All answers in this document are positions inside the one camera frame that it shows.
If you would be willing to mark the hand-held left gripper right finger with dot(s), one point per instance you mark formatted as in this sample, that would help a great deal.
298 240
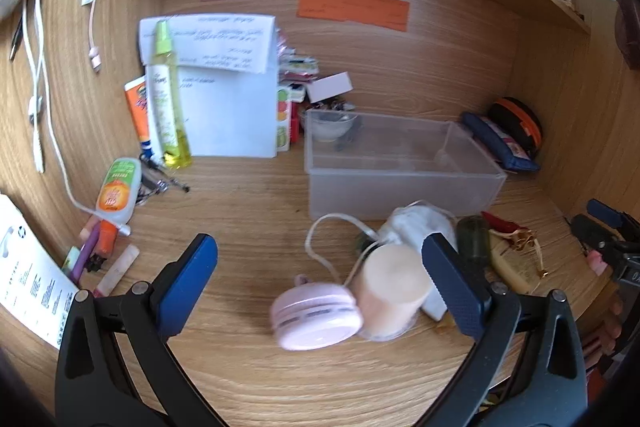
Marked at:
450 282

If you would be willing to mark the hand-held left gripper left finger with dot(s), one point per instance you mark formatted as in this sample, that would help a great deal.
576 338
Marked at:
192 269

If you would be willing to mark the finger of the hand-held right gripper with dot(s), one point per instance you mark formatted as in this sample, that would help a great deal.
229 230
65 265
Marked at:
605 210
592 234

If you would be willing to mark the dark green pump bottle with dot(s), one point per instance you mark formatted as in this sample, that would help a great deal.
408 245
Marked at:
472 239

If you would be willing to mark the beige cylindrical container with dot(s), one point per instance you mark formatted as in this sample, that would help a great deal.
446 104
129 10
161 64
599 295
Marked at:
390 287

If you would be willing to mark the cream tube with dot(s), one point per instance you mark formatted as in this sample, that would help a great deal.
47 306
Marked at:
515 264

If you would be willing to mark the gold knot charm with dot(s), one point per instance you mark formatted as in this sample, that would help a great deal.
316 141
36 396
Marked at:
525 239

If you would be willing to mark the red pouch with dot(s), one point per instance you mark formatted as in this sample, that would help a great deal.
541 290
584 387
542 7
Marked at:
500 222

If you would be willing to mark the clear plastic box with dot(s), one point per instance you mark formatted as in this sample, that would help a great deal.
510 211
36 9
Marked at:
400 189

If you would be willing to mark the pink round case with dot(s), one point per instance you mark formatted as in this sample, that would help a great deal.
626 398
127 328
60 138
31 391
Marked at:
315 317

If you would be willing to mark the wooden desktop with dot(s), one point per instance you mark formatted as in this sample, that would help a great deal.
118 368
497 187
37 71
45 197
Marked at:
240 217

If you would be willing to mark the person's right hand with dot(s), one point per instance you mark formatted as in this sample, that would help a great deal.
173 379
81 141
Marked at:
612 332

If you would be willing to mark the orange marker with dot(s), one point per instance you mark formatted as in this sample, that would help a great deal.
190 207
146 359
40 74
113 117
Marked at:
107 239

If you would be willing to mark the metal grooming tool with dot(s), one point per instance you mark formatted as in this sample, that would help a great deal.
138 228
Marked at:
160 184

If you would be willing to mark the white bottle with orange label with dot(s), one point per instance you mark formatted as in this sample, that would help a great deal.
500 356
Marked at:
117 192

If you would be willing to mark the purple marker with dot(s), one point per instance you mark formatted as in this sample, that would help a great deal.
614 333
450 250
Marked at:
85 257

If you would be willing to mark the blue pencil case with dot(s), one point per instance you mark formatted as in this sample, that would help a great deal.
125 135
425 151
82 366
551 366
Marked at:
500 147

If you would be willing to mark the black and orange pouch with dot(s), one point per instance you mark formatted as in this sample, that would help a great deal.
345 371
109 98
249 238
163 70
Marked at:
520 117

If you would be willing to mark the yellow-green spray bottle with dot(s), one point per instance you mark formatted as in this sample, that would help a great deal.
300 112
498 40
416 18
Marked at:
167 117

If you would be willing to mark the white paper pad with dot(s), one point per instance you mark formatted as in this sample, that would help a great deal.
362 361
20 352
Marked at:
230 117

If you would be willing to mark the white printed carton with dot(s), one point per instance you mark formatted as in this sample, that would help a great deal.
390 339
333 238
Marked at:
30 277

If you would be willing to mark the orange tube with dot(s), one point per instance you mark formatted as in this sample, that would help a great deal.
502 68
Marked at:
137 112

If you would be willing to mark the fruit print carton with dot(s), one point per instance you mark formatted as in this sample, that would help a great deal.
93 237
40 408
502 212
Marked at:
284 117

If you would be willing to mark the small clear glass bowl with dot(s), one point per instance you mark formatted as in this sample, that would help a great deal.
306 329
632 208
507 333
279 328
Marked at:
327 129

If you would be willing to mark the small white box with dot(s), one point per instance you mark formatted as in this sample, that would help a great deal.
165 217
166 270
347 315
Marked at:
330 87

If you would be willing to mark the handwritten white paper sheet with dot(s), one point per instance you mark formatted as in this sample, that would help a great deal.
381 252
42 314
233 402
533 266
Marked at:
225 39

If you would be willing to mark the orange paper note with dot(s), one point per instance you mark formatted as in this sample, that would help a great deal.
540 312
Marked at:
350 9

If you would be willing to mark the black pen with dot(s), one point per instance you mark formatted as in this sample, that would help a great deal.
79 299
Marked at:
17 32

